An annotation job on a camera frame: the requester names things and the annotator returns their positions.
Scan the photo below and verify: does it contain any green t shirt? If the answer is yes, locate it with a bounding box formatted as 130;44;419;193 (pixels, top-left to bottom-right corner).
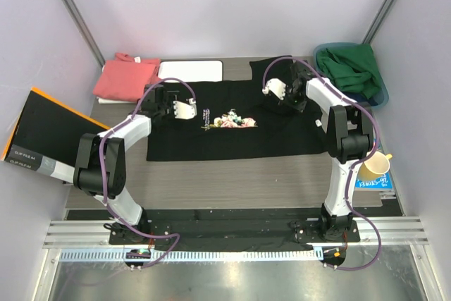
316;44;383;100

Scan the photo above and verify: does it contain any black t shirt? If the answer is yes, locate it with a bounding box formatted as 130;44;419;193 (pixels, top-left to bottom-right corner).
147;57;326;161

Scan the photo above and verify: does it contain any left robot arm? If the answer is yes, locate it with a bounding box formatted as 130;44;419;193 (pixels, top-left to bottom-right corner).
73;85;178;244

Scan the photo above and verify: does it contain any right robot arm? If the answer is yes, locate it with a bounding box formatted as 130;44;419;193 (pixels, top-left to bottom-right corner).
283;61;373;242

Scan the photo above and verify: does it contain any folded pink t shirt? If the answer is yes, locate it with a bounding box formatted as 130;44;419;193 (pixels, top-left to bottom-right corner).
93;52;161;102

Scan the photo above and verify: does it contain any white whiteboard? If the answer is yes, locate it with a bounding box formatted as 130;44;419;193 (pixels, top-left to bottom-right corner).
158;60;223;82

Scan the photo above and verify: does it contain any folded white t shirt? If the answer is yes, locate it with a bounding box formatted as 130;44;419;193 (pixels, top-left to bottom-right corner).
97;97;133;104

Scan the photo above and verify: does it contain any navy blue t shirt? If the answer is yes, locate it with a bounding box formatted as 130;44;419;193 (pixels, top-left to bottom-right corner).
345;92;378;107

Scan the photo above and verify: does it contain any blue plastic basket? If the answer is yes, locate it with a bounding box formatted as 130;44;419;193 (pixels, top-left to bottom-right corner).
312;42;390;108

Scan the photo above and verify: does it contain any yellow cup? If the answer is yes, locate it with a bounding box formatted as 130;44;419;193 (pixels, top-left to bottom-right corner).
357;152;393;181

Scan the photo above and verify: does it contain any black clip file folder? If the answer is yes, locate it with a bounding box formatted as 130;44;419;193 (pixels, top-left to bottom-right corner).
1;87;109;183

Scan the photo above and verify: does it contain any blue book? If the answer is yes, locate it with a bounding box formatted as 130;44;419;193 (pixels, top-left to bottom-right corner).
355;173;393;191

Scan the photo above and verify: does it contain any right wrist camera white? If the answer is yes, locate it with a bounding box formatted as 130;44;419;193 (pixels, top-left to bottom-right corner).
262;78;287;102

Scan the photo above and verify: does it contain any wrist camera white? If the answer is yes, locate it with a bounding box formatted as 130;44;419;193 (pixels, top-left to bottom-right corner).
262;78;287;102
173;98;197;120

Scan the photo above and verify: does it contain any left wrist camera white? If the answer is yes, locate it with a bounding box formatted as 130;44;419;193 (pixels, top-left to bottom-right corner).
173;98;197;120

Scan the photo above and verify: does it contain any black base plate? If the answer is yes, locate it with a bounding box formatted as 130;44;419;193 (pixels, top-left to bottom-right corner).
110;208;360;250

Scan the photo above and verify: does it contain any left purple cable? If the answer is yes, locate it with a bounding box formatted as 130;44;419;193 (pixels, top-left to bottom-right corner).
99;78;197;269

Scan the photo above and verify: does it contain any purple cable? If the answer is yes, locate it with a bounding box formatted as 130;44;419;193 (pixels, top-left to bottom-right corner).
262;56;383;273
99;78;197;269

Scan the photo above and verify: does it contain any aluminium rail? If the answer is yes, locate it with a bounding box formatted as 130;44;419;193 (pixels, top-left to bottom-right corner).
44;216;428;252

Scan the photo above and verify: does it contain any aluminium frame post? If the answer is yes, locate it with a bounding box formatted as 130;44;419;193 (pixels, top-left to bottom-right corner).
362;0;420;44
62;0;106;67

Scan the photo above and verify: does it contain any left aluminium frame post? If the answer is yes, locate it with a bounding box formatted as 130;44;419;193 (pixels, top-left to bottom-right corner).
62;0;106;67

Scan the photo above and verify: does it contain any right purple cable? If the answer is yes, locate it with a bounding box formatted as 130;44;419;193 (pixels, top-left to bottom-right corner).
262;56;383;273

